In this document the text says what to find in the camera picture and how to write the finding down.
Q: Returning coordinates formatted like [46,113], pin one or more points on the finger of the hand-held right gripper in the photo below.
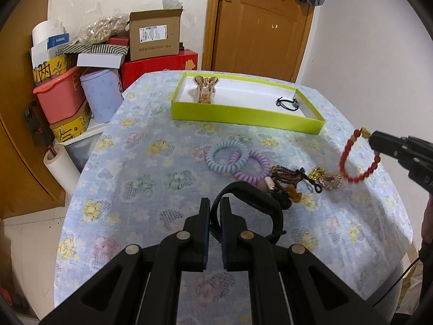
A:
[385,139]
[419,172]

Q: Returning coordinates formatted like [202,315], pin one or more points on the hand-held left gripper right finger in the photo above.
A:
[227,223]

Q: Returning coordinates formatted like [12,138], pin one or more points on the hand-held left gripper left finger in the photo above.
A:
[202,223]

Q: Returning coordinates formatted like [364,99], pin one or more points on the black hair band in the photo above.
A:
[267,203]

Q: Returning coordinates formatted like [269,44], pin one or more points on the green cardboard tray box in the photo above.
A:
[243,115]

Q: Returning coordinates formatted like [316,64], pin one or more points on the small pink white hair accessory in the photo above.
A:
[267,184]

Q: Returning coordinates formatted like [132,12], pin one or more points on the translucent brown hair claw clip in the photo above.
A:
[204,94]

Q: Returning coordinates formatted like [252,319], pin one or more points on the clear storage box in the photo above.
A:
[81,149]

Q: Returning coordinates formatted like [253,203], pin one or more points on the white paper roll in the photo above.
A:
[62,172]

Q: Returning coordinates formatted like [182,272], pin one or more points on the lavender cylinder container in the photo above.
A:
[101,98]

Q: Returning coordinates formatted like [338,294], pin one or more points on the yellow printed box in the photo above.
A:
[71,130]
[50,69]

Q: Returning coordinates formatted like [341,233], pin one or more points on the large red gift box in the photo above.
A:
[159,66]

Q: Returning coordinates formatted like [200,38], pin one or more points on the wooden door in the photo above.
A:
[257,34]

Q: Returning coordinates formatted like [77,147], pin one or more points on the open cardboard box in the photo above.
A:
[152,45]

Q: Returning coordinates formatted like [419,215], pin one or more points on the pink plastic bin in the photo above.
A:
[61,101]

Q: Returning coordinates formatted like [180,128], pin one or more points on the black hanging object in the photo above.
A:
[35,125]

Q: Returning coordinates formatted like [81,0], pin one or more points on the white flat box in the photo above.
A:
[98,60]

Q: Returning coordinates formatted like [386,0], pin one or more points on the green striped box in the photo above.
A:
[108,49]

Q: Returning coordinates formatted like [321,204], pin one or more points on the small red box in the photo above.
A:
[118,40]

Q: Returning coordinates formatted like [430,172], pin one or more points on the bag of golden pieces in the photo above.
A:
[98,27]

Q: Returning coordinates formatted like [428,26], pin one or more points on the blue white carton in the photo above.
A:
[57,42]

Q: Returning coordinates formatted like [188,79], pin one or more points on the wooden wardrobe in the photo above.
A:
[17,74]

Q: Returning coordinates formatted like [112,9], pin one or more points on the large white rolled sheet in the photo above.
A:
[42,32]

